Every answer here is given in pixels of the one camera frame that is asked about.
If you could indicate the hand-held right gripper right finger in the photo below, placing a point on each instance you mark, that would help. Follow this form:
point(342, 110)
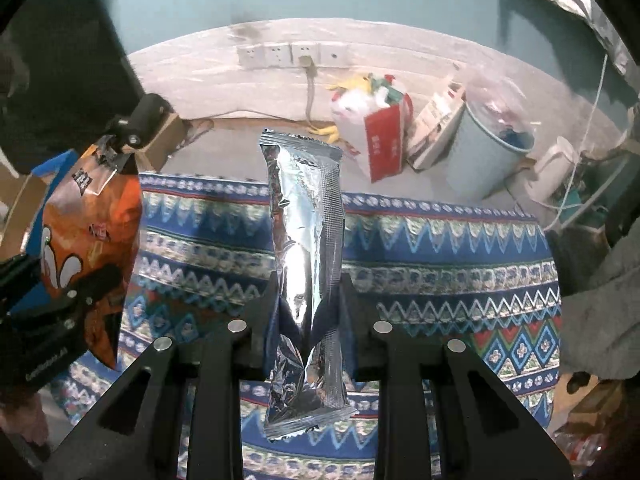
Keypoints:
point(352, 330)

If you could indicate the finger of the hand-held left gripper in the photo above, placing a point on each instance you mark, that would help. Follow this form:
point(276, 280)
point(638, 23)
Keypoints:
point(142, 120)
point(95, 290)

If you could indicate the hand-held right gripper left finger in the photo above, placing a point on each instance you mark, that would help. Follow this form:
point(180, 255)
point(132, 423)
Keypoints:
point(260, 320)

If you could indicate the orange snack bag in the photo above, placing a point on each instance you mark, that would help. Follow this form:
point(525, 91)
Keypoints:
point(85, 240)

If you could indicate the silver foil snack packet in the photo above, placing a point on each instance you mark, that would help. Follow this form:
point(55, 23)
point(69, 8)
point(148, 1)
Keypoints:
point(305, 240)

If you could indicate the person's left hand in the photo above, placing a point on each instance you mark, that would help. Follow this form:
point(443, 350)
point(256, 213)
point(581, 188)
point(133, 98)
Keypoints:
point(22, 422)

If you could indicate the small cardboard box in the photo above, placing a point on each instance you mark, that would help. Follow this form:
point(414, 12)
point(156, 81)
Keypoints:
point(165, 145)

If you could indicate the patterned blue blanket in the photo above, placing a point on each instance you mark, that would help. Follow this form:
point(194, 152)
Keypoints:
point(425, 270)

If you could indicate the dark furniture panel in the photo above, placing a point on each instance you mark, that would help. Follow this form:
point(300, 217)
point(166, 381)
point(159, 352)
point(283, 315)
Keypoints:
point(60, 60)

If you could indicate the yellow banana peel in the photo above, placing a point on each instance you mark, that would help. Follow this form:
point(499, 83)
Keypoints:
point(325, 132)

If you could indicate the red paper bag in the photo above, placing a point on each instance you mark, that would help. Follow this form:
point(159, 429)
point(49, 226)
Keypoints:
point(387, 145)

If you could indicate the light blue trash bin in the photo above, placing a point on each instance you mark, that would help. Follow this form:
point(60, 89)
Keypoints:
point(480, 160)

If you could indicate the white paper box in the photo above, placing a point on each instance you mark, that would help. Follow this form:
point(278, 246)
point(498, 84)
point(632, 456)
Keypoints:
point(432, 125)

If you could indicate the grey cloth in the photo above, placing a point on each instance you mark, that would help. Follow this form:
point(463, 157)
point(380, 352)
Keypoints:
point(600, 310)

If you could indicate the white kettle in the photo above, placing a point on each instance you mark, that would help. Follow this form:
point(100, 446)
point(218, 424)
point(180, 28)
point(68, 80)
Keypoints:
point(552, 165)

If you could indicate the clear plastic bin liner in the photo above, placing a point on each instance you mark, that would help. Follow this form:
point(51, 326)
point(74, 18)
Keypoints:
point(500, 95)

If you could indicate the white wall socket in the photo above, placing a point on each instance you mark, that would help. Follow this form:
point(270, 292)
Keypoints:
point(305, 50)
point(332, 55)
point(277, 54)
point(251, 56)

